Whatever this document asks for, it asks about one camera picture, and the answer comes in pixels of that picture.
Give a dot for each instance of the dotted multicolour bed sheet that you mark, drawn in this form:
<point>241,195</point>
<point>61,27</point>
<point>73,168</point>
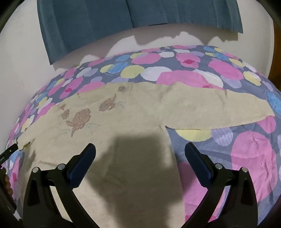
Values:
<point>248,153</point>

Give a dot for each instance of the beige knit sweater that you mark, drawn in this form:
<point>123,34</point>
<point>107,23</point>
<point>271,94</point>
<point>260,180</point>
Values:
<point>131,114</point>

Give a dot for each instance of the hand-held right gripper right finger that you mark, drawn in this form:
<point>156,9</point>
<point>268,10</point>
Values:
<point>197,164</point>

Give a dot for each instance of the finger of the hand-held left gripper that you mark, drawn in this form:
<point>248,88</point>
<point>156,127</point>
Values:
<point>8,151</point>

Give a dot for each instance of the person's left hand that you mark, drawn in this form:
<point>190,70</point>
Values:
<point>8,185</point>

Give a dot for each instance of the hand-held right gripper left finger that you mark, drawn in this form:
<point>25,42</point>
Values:
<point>84,163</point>

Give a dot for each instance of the teal curtain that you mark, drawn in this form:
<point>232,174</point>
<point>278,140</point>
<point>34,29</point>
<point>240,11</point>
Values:
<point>87,22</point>

